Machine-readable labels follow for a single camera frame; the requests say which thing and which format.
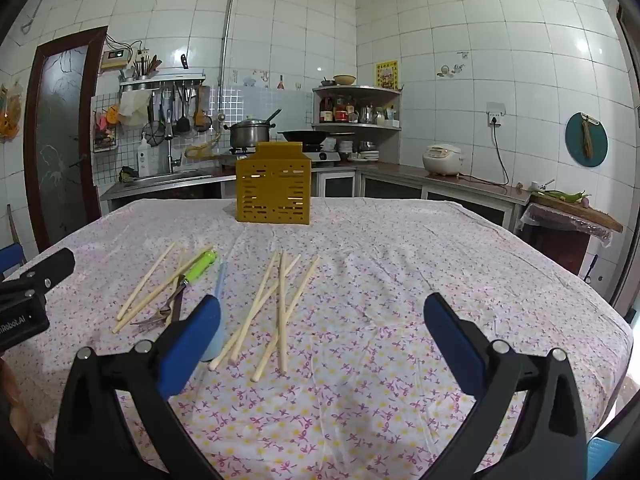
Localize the stack of white dishes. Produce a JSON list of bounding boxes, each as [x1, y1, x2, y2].
[[339, 140, 381, 162]]

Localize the wall control box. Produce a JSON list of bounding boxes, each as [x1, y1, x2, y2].
[[99, 49, 133, 72]]

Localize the white soap bottle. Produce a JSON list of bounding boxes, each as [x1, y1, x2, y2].
[[136, 132, 152, 177]]

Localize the black wok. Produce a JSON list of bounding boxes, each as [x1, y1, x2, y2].
[[277, 129, 356, 145]]

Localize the blue chair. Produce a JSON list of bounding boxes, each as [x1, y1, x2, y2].
[[0, 242, 27, 278]]

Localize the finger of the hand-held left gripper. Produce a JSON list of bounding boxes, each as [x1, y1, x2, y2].
[[0, 248, 76, 297]]

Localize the hanging yellow bag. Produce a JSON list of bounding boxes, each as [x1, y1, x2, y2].
[[0, 82, 23, 141]]

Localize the floral tablecloth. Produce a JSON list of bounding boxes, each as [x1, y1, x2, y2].
[[0, 197, 633, 480]]

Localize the utensil cup with chopsticks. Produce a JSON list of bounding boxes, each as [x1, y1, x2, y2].
[[131, 54, 163, 81]]

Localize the steel cooking pot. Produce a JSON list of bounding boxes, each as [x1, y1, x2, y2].
[[223, 109, 282, 148]]

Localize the row of condiment bottles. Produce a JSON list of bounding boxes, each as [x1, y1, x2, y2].
[[319, 95, 401, 128]]

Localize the kitchen counter cabinet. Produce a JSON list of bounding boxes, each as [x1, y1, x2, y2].
[[100, 160, 531, 233]]

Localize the black hanging spatula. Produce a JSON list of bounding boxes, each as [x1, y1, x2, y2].
[[175, 87, 191, 135]]

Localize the light blue plastic object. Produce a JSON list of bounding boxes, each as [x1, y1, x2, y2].
[[586, 437, 621, 480]]

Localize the round green cutting board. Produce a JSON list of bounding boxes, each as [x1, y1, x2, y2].
[[565, 111, 609, 167]]

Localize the metal faucet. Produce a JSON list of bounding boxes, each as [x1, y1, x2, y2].
[[165, 125, 182, 175]]

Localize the translucent blue plastic spoon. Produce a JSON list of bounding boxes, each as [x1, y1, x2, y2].
[[199, 260, 228, 363]]

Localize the hanging beige cloth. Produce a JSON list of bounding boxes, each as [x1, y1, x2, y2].
[[117, 91, 150, 127]]

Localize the yellow wall poster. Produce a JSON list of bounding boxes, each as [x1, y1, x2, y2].
[[375, 61, 399, 88]]

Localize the wire wall basket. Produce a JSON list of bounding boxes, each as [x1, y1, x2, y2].
[[91, 94, 121, 153]]

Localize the black power cable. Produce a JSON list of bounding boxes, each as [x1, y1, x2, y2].
[[459, 119, 511, 188]]

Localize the metal wall pipe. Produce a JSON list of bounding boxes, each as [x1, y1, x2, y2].
[[220, 0, 243, 121]]

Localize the stainless steel sink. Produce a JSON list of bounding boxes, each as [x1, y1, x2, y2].
[[122, 170, 213, 188]]

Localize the corner wall shelf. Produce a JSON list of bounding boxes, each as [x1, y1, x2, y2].
[[312, 84, 404, 133]]

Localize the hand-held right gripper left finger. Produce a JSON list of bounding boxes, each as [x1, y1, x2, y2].
[[54, 294, 223, 480]]

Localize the gas stove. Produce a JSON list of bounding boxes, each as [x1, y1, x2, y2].
[[229, 144, 342, 165]]

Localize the yellow hose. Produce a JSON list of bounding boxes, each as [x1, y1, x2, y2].
[[184, 130, 223, 160]]

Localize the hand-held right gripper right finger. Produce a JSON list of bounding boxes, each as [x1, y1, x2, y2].
[[423, 292, 588, 480]]

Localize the green-handled metal fork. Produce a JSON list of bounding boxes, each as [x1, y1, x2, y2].
[[131, 250, 220, 333]]

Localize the green vegetables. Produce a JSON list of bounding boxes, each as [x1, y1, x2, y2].
[[542, 189, 591, 205]]

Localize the wooden cutting board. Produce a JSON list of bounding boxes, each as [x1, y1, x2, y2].
[[530, 192, 623, 233]]

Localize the yellow slotted utensil holder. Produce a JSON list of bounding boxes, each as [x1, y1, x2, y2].
[[235, 142, 312, 224]]

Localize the white rice cooker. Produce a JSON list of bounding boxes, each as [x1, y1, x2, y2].
[[422, 144, 467, 177]]

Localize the metal wall utensil rack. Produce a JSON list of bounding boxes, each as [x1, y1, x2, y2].
[[118, 71, 207, 92]]

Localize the wooden chopstick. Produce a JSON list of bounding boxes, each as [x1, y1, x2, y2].
[[116, 242, 177, 322], [251, 256, 321, 383], [111, 246, 215, 334], [229, 250, 280, 365], [208, 254, 303, 372]]

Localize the person's left hand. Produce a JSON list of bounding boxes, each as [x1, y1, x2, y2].
[[0, 357, 51, 466]]

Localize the brown glass-panel door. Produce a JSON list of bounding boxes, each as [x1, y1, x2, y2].
[[23, 26, 108, 253]]

